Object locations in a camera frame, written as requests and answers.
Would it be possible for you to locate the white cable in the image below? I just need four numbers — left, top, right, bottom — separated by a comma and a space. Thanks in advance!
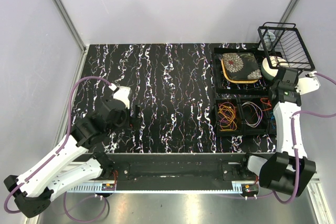
241, 101, 264, 127

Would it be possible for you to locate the blue cable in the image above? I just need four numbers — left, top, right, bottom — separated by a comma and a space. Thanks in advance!
269, 108, 276, 132

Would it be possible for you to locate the yellow cable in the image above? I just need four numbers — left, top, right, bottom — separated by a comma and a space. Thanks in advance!
218, 102, 240, 132

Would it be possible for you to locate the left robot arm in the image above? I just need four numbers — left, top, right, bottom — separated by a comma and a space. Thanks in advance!
4, 99, 141, 218

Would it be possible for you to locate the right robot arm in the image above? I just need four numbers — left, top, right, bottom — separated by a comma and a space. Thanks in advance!
238, 67, 320, 202

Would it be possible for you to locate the white plate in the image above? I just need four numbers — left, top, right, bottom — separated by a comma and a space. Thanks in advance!
261, 56, 287, 81

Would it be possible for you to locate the black bin middle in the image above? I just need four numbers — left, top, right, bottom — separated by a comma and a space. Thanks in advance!
239, 97, 268, 135

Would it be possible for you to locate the black bin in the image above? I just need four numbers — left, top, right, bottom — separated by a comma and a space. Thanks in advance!
239, 97, 268, 135
260, 98, 276, 134
214, 98, 243, 137

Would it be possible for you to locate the black bin right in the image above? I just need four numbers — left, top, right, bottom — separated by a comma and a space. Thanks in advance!
260, 98, 276, 134

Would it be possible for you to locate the black tray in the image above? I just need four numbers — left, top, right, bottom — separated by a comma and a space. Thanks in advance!
212, 47, 271, 95

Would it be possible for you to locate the floral black cushion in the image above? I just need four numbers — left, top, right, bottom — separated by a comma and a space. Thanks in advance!
220, 52, 262, 84

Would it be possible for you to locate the black marble pattern mat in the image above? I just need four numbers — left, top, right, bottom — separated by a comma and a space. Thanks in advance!
71, 44, 277, 153

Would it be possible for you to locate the white cup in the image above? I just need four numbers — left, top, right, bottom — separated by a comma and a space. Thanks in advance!
264, 31, 276, 50

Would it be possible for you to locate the black bin left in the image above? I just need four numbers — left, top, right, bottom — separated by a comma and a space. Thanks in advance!
214, 98, 243, 137

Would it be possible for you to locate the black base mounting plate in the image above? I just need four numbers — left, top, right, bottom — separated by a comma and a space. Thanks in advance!
78, 152, 279, 182

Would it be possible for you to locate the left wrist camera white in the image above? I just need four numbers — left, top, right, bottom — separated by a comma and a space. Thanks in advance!
109, 83, 132, 109

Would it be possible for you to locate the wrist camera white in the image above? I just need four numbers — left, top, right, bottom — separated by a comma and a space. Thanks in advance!
109, 83, 132, 109
296, 71, 321, 95

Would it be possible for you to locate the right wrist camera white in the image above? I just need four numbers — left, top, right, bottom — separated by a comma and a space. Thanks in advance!
296, 71, 321, 95

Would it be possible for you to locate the black wire dish rack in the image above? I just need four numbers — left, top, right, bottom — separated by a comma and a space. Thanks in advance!
258, 22, 315, 73

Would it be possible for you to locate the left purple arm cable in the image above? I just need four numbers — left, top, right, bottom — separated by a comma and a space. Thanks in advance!
4, 76, 118, 221

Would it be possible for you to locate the left aluminium frame post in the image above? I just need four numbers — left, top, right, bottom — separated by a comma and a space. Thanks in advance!
36, 0, 89, 54

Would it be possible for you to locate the aluminium rail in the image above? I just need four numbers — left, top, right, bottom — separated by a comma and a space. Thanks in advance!
67, 171, 259, 194

